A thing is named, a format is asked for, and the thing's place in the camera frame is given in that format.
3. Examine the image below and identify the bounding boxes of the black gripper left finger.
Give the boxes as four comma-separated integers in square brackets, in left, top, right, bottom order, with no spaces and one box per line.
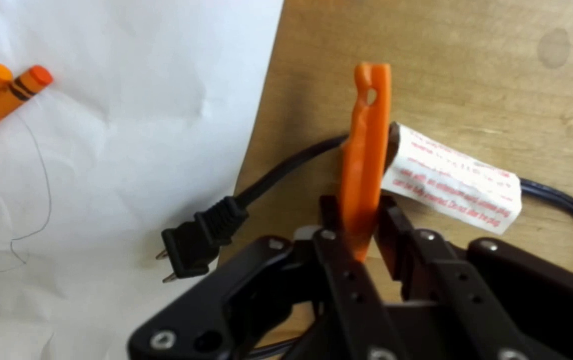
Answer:
[127,194,407,360]

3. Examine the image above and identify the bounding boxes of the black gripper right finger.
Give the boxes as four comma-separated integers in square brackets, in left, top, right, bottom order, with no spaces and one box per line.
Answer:
[373,191,573,360]

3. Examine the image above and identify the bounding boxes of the orange marker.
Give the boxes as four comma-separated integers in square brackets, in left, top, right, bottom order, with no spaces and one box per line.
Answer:
[337,60,393,263]

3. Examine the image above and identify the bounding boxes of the white paper sheet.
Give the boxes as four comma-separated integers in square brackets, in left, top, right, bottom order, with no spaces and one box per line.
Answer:
[0,0,285,360]

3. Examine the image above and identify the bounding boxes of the black power cord with plug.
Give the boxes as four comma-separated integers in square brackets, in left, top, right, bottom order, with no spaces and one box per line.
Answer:
[153,131,573,285]

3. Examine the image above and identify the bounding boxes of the white printed cord tag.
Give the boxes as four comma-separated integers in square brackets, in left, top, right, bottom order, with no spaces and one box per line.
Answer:
[379,122,524,236]

